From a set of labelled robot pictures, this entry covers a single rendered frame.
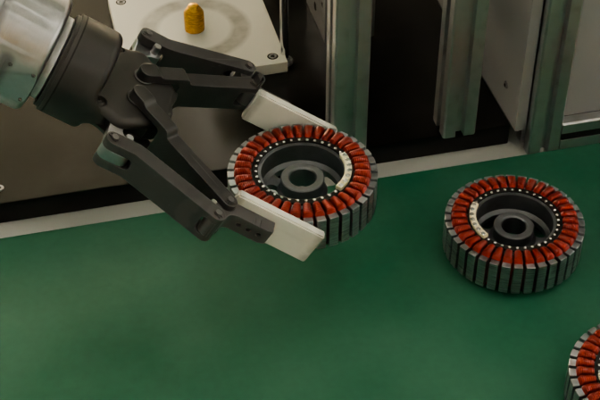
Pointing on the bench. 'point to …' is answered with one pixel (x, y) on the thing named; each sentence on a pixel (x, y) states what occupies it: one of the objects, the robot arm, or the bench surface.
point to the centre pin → (194, 19)
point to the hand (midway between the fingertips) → (299, 181)
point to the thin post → (284, 15)
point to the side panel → (567, 57)
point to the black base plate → (89, 183)
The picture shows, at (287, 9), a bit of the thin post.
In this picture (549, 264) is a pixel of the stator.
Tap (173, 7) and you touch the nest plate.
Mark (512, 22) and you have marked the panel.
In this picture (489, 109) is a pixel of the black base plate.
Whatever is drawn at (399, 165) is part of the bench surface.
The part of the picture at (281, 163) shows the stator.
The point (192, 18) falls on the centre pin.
